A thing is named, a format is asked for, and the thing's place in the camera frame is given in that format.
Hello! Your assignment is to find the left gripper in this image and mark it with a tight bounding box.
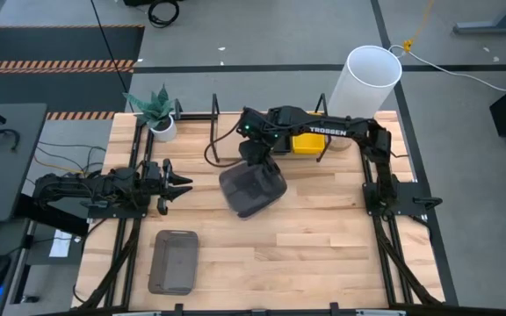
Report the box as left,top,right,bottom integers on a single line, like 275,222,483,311
141,157,193,216

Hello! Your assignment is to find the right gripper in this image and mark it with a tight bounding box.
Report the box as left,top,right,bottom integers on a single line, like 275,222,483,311
239,139,281,176

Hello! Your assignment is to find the yellow plastic basket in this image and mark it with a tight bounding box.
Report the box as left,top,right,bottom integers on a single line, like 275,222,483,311
291,111,327,155

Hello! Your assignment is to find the green plant white pot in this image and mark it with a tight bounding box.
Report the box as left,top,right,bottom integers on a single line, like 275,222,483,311
122,83,178,143

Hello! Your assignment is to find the white paper sheet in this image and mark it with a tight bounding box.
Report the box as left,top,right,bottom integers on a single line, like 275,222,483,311
48,229,74,259

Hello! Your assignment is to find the white shade lamp wooden base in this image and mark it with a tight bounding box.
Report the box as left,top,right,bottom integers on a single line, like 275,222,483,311
326,45,403,153

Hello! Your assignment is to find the dark grey desk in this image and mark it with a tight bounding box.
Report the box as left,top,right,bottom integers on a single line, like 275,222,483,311
0,103,48,224

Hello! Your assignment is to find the black hazard striped floor mat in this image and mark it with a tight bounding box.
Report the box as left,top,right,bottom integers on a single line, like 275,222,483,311
0,25,146,122

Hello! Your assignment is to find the black metal rack frame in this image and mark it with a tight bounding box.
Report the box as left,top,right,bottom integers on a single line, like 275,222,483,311
207,93,331,167

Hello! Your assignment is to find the black aluminium table frame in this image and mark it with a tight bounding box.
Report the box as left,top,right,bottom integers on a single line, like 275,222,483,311
70,98,460,316

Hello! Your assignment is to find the long black floor cable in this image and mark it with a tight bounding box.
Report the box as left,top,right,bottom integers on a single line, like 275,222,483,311
89,0,132,104

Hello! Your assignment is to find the coiled black cable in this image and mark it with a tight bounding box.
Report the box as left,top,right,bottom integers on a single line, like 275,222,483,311
147,0,181,29

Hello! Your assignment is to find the yellow hanging cord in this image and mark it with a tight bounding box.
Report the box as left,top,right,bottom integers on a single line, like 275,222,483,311
401,0,434,54

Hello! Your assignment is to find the white lamp cable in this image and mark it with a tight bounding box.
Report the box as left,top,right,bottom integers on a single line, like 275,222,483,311
387,43,506,93

